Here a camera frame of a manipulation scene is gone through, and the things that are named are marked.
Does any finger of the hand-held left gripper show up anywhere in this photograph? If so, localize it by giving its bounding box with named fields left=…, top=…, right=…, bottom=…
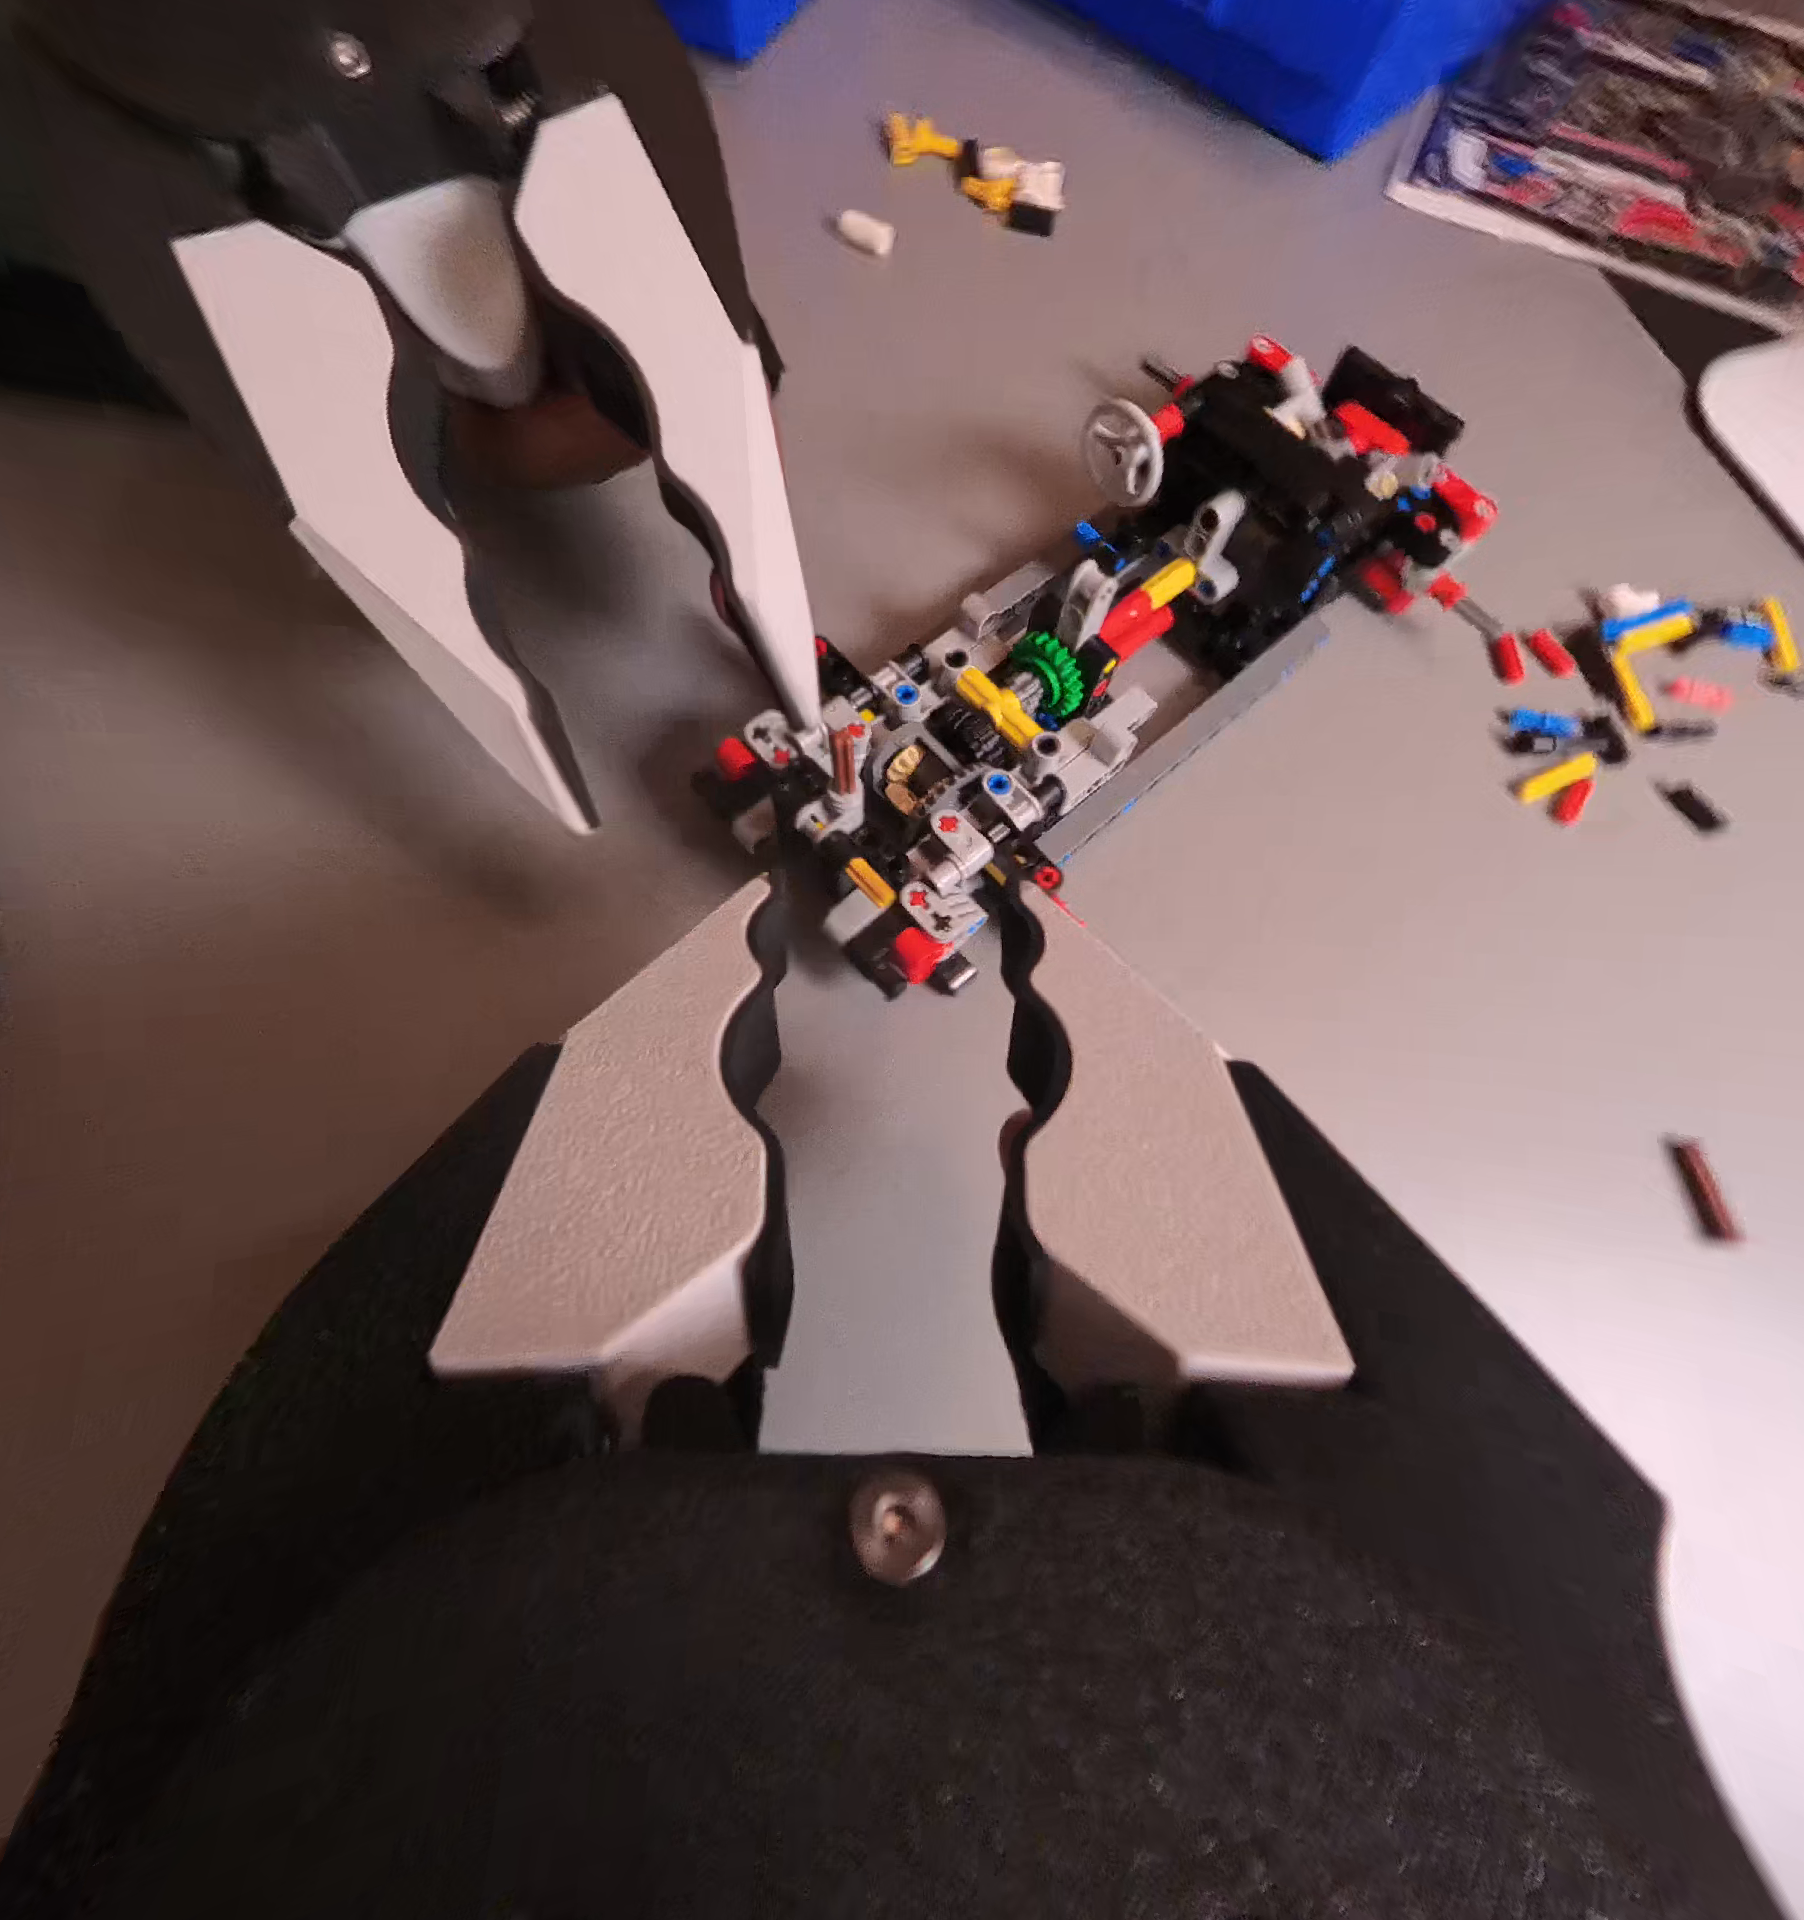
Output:
left=171, top=237, right=601, bottom=838
left=512, top=93, right=826, bottom=734

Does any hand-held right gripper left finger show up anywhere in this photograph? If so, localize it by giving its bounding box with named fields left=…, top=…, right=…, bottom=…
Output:
left=427, top=875, right=796, bottom=1424

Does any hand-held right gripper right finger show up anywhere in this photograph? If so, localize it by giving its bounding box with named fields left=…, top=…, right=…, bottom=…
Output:
left=996, top=881, right=1358, bottom=1424

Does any lego car chassis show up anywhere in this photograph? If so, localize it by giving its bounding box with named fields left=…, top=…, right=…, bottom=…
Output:
left=693, top=336, right=1504, bottom=1000

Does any pile of small lego pins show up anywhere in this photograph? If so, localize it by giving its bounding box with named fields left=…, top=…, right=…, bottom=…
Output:
left=1487, top=581, right=1804, bottom=832

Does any brown lego axle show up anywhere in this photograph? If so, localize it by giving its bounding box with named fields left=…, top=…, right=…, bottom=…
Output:
left=1665, top=1136, right=1743, bottom=1245

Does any person's left hand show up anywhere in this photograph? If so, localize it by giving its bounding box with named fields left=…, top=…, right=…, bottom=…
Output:
left=445, top=382, right=648, bottom=487

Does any blue plastic bin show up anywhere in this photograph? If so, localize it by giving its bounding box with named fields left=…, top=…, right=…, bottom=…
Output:
left=664, top=0, right=803, bottom=65
left=1051, top=0, right=1534, bottom=159

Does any white book stand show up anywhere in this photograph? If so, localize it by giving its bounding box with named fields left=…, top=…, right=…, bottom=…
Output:
left=1698, top=321, right=1804, bottom=617

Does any colourful sticker sheet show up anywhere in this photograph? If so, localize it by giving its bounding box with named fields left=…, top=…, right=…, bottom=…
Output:
left=1385, top=0, right=1804, bottom=333

